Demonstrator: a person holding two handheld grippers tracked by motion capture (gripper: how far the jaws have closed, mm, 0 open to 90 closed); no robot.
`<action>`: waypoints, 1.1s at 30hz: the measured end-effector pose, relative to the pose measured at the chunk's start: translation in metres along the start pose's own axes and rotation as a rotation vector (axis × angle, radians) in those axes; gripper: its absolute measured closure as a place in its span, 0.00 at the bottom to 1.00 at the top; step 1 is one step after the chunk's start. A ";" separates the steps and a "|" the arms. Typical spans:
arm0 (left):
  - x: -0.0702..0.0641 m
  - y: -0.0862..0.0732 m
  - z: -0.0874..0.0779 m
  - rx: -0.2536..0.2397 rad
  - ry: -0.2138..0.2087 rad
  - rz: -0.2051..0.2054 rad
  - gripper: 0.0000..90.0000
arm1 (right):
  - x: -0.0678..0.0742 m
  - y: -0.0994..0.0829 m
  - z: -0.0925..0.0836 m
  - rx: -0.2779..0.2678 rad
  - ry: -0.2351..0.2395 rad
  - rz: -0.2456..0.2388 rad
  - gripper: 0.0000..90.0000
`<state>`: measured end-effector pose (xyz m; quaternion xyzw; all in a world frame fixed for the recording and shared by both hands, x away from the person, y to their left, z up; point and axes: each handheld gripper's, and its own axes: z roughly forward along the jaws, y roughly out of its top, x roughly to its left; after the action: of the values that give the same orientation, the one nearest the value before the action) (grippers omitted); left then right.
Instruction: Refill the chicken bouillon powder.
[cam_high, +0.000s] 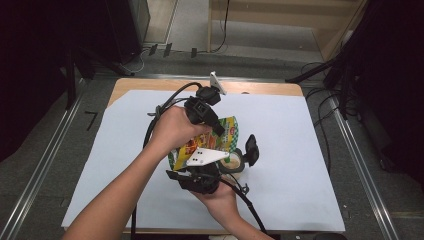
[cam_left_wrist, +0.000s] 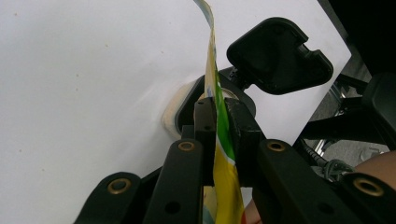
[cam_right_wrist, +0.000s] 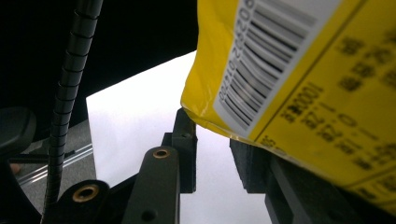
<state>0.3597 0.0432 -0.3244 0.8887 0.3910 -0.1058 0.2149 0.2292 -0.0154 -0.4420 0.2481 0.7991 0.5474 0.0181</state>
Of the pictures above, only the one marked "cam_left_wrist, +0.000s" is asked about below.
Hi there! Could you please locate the green and yellow sauce pouch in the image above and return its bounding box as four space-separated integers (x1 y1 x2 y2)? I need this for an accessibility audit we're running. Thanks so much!
192 0 247 224

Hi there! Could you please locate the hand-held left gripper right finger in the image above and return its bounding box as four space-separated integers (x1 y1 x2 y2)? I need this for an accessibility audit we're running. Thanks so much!
223 98 362 224

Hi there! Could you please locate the black metal stand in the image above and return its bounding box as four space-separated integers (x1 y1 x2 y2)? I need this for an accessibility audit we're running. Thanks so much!
300 71 396 152

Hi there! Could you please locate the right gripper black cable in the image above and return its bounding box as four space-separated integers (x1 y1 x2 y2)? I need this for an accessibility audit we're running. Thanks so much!
302 144 356 183

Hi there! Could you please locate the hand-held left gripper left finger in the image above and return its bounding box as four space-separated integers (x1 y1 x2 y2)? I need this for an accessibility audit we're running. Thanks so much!
142 96 218 224

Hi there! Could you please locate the metal floor rail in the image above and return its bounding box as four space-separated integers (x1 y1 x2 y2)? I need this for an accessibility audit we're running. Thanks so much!
312 138 332 153

